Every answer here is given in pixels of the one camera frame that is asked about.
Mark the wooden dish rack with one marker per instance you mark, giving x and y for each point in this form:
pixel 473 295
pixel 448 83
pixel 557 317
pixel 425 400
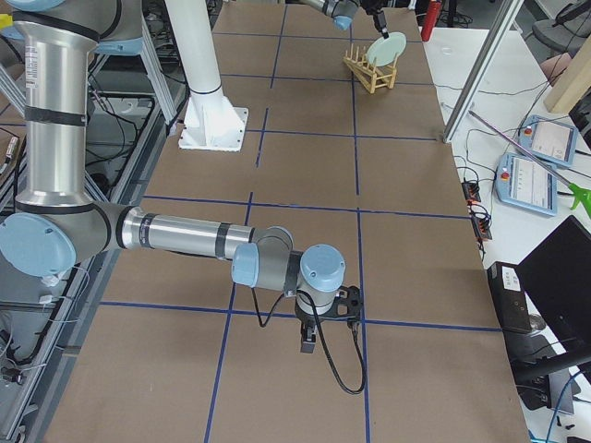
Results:
pixel 371 76

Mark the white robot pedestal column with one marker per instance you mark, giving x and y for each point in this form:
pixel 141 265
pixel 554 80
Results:
pixel 211 122

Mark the red fire extinguisher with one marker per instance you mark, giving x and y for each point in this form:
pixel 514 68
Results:
pixel 430 20

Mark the wooden plank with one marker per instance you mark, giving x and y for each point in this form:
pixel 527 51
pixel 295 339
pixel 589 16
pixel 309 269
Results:
pixel 572 79

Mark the black monitor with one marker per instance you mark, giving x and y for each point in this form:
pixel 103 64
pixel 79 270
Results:
pixel 556 277

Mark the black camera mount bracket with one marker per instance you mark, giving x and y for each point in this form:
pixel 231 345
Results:
pixel 345 305

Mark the pale green round plate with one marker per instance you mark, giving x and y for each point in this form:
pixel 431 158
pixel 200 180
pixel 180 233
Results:
pixel 384 51

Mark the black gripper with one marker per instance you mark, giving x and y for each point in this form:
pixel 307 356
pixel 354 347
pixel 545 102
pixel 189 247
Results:
pixel 379 19
pixel 307 321

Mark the aluminium frame post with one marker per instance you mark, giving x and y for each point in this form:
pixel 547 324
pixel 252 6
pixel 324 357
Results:
pixel 500 26

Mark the green grabber tool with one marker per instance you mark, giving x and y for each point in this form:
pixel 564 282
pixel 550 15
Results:
pixel 580 195

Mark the orange black connector strip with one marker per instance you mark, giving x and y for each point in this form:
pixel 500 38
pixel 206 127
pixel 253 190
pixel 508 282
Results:
pixel 479 215

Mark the near blue teach pendant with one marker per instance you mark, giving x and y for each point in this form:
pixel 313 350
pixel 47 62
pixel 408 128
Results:
pixel 522 183

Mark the black computer box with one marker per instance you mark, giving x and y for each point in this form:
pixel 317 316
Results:
pixel 510 302

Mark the blue teach pendant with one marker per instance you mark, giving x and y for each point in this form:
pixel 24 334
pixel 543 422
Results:
pixel 549 139
pixel 522 183

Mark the far blue teach pendant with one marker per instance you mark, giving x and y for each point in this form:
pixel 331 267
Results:
pixel 549 139

